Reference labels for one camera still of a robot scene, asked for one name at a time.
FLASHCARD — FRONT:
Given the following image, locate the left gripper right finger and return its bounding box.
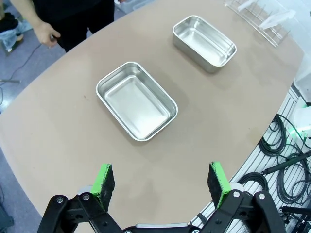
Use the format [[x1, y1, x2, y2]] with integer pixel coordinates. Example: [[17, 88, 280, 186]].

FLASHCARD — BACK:
[[199, 161, 287, 233]]

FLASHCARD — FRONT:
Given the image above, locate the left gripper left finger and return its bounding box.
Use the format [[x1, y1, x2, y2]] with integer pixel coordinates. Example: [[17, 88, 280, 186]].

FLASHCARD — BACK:
[[36, 164, 124, 233]]

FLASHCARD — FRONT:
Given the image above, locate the stainless steel rectangular container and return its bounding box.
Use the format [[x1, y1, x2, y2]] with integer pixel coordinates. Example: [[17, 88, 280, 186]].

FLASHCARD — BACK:
[[95, 61, 179, 141], [172, 15, 238, 74]]

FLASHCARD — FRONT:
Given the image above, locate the person's right forearm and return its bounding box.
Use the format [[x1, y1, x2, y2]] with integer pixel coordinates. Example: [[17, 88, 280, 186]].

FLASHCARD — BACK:
[[23, 0, 46, 30]]

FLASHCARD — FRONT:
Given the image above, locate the person's right hand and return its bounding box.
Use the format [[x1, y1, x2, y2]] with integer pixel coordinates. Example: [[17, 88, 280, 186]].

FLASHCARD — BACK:
[[36, 21, 61, 47]]

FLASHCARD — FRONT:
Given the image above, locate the black metal rod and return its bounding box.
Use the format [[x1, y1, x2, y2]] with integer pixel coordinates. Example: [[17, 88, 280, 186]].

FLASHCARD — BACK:
[[262, 154, 311, 173]]

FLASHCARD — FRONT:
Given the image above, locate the clear acrylic rack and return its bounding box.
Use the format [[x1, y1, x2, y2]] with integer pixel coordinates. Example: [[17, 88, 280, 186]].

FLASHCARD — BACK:
[[225, 0, 296, 48]]

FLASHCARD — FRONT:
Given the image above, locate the person in black t-shirt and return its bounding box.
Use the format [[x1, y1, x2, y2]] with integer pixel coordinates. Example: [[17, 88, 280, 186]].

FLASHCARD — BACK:
[[31, 0, 156, 53]]

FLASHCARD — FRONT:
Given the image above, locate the blue jeans pile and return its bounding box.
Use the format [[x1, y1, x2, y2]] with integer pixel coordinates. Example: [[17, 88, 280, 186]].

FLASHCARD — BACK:
[[0, 12, 34, 53]]

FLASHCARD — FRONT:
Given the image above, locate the black coiled cable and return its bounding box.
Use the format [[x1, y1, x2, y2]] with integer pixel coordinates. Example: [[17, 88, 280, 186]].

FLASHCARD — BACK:
[[259, 114, 296, 156], [238, 172, 270, 195], [276, 152, 311, 203]]

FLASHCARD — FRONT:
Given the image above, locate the black metal bracket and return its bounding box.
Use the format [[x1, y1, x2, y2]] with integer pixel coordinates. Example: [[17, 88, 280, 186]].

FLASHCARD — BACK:
[[280, 205, 311, 233]]

